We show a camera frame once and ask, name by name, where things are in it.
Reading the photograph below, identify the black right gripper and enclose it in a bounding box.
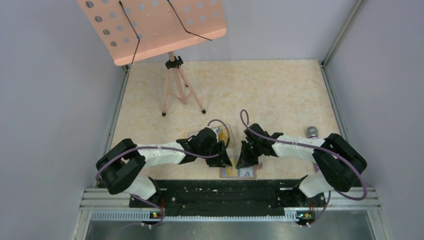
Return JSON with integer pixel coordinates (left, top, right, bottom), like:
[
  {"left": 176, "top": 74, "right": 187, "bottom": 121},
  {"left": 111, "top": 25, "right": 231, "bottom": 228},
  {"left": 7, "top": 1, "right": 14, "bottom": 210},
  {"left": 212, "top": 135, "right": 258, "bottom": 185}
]
[{"left": 236, "top": 140, "right": 263, "bottom": 169}]

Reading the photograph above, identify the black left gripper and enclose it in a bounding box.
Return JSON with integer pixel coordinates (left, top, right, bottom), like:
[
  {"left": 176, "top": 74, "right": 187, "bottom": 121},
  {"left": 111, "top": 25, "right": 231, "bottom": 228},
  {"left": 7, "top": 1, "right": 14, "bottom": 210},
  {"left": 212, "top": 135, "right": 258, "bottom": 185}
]
[{"left": 198, "top": 139, "right": 232, "bottom": 168}]

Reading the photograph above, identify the silver VIP credit card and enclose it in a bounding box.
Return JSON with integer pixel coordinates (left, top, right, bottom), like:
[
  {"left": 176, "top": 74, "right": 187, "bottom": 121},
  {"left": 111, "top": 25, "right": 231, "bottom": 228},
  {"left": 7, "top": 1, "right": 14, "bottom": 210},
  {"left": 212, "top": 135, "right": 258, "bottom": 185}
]
[{"left": 238, "top": 167, "right": 255, "bottom": 178}]

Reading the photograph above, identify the yellow credit card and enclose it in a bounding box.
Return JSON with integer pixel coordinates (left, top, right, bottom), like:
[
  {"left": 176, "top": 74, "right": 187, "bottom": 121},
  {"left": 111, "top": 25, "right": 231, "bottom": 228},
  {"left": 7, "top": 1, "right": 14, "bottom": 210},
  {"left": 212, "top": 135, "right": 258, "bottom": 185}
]
[
  {"left": 218, "top": 129, "right": 229, "bottom": 142},
  {"left": 222, "top": 166, "right": 238, "bottom": 178}
]

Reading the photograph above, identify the clear plastic card box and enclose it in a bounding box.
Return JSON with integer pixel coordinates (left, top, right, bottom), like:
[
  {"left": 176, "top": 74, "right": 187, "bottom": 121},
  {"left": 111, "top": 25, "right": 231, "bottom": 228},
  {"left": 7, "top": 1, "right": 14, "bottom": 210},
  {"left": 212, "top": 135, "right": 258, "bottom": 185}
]
[{"left": 188, "top": 124, "right": 234, "bottom": 152}]

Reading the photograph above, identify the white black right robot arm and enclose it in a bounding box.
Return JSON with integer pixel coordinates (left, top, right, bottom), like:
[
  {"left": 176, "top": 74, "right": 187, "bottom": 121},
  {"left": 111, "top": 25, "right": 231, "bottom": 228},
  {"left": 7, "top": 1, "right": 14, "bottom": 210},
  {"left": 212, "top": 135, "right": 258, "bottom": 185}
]
[{"left": 236, "top": 123, "right": 368, "bottom": 206}]

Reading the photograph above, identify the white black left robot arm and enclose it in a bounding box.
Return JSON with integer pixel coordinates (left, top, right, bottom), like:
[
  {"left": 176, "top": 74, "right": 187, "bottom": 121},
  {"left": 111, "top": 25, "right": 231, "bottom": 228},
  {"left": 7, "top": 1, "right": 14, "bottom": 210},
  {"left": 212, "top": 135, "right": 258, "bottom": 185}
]
[{"left": 95, "top": 127, "right": 232, "bottom": 207}]

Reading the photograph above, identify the purple glitter microphone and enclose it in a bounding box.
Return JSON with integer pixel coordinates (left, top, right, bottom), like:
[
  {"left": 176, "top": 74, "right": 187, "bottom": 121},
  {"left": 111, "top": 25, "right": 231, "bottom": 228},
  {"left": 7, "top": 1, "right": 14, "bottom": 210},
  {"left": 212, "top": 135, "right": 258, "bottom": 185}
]
[{"left": 305, "top": 126, "right": 319, "bottom": 139}]

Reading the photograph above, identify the pink music stand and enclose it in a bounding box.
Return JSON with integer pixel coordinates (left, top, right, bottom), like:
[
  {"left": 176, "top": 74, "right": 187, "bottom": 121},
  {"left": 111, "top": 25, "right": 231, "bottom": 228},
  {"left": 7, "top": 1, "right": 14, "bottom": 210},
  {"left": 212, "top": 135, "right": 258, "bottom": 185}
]
[{"left": 78, "top": 0, "right": 227, "bottom": 103}]

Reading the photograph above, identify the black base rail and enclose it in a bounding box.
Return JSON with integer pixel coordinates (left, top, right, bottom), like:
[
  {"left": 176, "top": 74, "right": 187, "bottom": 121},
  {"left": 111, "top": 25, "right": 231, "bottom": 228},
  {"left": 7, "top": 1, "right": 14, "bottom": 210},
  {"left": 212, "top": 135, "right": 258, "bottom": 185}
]
[{"left": 129, "top": 178, "right": 327, "bottom": 218}]

